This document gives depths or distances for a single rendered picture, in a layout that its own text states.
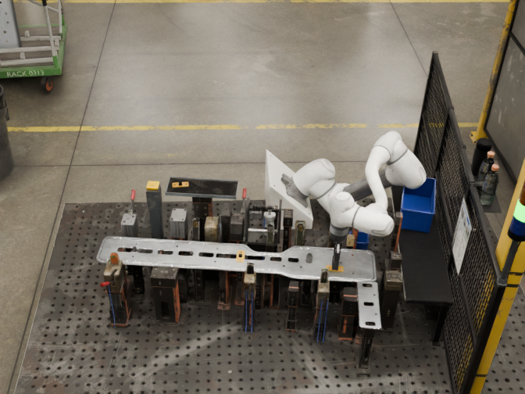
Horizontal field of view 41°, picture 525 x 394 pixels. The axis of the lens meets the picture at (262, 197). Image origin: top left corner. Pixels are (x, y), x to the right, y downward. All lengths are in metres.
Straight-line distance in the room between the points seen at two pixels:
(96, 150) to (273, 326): 2.99
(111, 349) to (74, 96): 3.77
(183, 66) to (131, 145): 1.46
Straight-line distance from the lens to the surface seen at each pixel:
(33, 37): 7.35
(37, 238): 5.26
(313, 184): 3.96
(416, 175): 3.57
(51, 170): 5.90
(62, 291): 3.82
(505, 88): 5.92
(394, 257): 3.42
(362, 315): 3.23
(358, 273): 3.42
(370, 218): 3.09
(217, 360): 3.41
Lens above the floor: 3.37
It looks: 38 degrees down
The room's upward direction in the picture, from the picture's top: 2 degrees clockwise
